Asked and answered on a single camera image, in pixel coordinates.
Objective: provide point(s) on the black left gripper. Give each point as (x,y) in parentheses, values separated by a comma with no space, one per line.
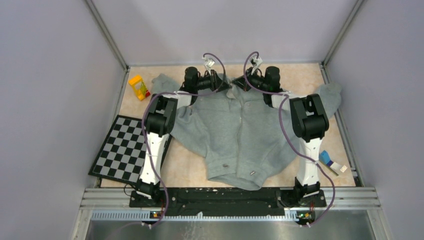
(214,79)

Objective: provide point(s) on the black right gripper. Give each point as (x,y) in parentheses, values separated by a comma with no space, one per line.
(241,82)

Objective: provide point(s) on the grey zip-up jacket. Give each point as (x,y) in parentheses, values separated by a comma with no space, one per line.
(242,140)

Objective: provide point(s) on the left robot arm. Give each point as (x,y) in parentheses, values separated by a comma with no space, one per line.
(159,119)

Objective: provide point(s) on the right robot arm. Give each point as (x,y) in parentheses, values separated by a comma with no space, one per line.
(309,123)

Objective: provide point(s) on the blue toy block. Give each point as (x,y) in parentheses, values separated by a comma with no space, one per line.
(325,158)

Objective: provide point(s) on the black white checkerboard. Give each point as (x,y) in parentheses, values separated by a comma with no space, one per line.
(125,155)

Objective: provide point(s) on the white small card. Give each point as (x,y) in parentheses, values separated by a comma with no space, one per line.
(337,168)

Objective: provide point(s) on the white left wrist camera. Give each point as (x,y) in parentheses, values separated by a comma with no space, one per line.
(208,63)

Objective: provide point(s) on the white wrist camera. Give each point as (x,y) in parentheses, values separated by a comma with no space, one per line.
(256,62)
(208,63)

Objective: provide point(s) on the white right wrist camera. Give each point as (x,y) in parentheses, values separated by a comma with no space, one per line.
(256,62)

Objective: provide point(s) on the yellow toy block frame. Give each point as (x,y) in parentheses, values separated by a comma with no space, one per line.
(139,87)

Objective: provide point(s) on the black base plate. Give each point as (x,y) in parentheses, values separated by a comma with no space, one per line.
(226,201)

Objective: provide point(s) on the aluminium front rail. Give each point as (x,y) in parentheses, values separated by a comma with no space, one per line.
(113,204)

